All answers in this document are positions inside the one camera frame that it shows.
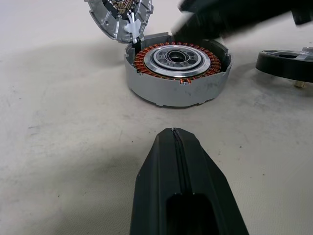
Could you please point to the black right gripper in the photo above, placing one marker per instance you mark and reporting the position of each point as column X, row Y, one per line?
column 304, row 17

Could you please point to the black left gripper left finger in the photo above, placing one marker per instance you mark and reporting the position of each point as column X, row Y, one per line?
column 156, row 176

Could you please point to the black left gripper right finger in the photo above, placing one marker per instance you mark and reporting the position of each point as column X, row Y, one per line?
column 207, row 176

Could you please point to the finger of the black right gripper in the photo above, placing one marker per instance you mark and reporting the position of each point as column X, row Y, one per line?
column 207, row 27

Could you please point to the black spoked rotor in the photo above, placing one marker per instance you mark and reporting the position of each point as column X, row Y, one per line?
column 274, row 66

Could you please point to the silver hinged motor lid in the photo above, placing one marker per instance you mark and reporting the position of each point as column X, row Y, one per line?
column 115, row 29

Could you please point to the grey motor housing copper windings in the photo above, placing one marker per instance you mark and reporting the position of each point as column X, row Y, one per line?
column 159, row 90

